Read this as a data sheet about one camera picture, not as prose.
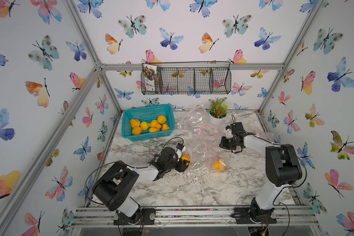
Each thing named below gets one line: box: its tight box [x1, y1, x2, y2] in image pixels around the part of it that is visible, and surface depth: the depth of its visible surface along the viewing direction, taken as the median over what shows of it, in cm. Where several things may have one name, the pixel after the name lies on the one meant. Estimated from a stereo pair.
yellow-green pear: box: [140, 120, 151, 131], surface depth 109 cm
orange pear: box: [129, 118, 141, 129], surface depth 109 cm
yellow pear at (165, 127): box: [162, 123, 172, 131], surface depth 105 cm
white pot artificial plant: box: [208, 96, 230, 125], surface depth 104 cm
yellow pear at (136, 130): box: [131, 125, 143, 136], surface depth 105 cm
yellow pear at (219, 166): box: [212, 161, 226, 172], surface depth 87 cm
